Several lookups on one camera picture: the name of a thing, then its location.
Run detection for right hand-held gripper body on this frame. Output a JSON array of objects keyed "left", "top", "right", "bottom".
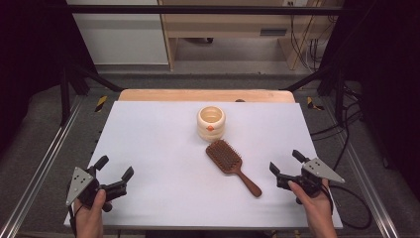
[{"left": 276, "top": 157, "right": 346, "bottom": 199}]

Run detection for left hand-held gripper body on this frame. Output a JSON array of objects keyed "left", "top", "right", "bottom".
[{"left": 65, "top": 166, "right": 129, "bottom": 213}]

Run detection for brown wooden hairbrush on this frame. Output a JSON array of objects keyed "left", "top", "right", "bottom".
[{"left": 205, "top": 139, "right": 263, "bottom": 198}]

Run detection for cream ribbed ceramic cup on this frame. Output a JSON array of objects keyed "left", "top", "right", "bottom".
[{"left": 196, "top": 105, "right": 227, "bottom": 143}]

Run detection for person's left hand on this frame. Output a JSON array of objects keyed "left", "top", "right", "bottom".
[{"left": 73, "top": 189, "right": 107, "bottom": 226}]

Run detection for person's right hand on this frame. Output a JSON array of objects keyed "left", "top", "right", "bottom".
[{"left": 287, "top": 178, "right": 335, "bottom": 221}]

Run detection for white table board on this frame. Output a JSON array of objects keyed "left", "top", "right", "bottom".
[{"left": 63, "top": 100, "right": 345, "bottom": 230}]

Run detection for light wooden table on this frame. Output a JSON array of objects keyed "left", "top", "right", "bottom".
[{"left": 118, "top": 88, "right": 296, "bottom": 103}]

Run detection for dark curtain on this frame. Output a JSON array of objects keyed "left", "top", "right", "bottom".
[
  {"left": 318, "top": 0, "right": 420, "bottom": 199},
  {"left": 0, "top": 0, "right": 98, "bottom": 153}
]

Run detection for white cabinet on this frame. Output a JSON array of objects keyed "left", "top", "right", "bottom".
[{"left": 65, "top": 0, "right": 170, "bottom": 65}]

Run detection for light wooden desk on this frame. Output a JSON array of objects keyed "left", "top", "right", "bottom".
[{"left": 157, "top": 0, "right": 345, "bottom": 71}]

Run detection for aluminium floor rail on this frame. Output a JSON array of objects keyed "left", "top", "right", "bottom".
[
  {"left": 0, "top": 94, "right": 84, "bottom": 238},
  {"left": 343, "top": 142, "right": 401, "bottom": 238}
]

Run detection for black floor cables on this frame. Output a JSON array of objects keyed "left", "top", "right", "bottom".
[{"left": 310, "top": 83, "right": 365, "bottom": 173}]

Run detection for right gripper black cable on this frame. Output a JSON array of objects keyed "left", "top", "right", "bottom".
[{"left": 321, "top": 182, "right": 373, "bottom": 231}]

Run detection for black slanted frame strut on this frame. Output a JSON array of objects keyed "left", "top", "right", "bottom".
[
  {"left": 280, "top": 63, "right": 347, "bottom": 124},
  {"left": 59, "top": 63, "right": 124, "bottom": 127}
]

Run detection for hanging desk cables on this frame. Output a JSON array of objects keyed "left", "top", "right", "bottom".
[{"left": 287, "top": 1, "right": 338, "bottom": 72}]

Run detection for black horizontal frame bar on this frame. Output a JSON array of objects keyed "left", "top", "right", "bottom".
[{"left": 46, "top": 4, "right": 345, "bottom": 16}]

